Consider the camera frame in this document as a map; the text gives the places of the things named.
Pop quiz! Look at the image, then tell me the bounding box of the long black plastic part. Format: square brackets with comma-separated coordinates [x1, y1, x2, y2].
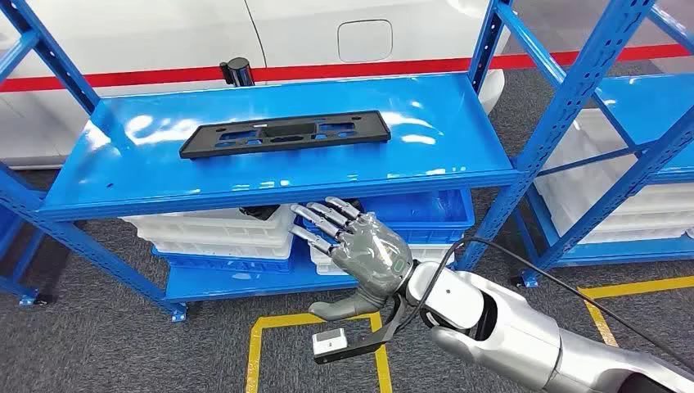
[178, 110, 393, 160]

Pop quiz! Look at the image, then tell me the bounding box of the blue metal shelf rack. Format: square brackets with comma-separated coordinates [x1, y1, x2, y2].
[496, 0, 694, 290]
[0, 0, 660, 325]

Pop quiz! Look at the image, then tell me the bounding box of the small black plastic part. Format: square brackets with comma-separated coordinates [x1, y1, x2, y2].
[238, 203, 282, 222]

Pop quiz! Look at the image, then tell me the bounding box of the blue plastic crate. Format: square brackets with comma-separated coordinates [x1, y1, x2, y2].
[151, 246, 294, 274]
[302, 188, 476, 245]

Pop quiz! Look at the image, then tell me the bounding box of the black cylinder sensor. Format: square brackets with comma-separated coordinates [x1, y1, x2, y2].
[219, 56, 256, 88]

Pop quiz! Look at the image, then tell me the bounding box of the white car body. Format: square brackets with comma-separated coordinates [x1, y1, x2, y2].
[0, 0, 511, 169]

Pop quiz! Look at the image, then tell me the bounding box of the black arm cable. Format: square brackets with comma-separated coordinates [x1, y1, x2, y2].
[409, 237, 694, 373]

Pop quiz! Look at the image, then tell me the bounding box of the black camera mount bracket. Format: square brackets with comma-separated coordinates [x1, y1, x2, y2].
[313, 292, 408, 365]

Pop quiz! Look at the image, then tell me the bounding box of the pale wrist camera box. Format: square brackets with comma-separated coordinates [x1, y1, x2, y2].
[311, 327, 349, 359]

